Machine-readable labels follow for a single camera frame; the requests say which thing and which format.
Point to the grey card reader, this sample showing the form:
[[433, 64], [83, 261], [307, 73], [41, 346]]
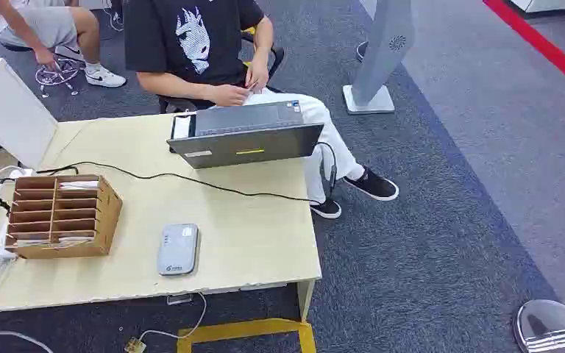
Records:
[[177, 251]]

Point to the yellow floor tape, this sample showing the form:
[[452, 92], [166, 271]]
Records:
[[243, 329]]

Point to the red floor tape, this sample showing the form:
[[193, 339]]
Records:
[[545, 46]]

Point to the grey laptop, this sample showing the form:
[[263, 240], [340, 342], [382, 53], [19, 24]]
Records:
[[243, 146]]

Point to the person in black shirt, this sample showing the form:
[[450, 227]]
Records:
[[190, 44]]

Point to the wooden card box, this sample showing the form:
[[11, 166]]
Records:
[[107, 214]]

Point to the white machine with black base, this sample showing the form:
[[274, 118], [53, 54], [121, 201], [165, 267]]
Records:
[[545, 5]]

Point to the pale desk leg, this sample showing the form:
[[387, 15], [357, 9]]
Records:
[[306, 299]]

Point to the white partition panel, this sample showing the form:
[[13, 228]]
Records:
[[9, 117]]

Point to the grey standing kiosk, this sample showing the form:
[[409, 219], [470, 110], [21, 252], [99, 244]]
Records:
[[385, 48]]

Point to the chrome stool base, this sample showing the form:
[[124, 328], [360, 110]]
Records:
[[58, 75]]

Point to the person in white shirt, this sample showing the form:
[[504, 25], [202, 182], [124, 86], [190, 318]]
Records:
[[43, 24]]

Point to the white cards stack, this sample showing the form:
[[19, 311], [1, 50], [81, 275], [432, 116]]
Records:
[[79, 185]]

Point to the white cards row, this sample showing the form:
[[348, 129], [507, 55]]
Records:
[[48, 240]]

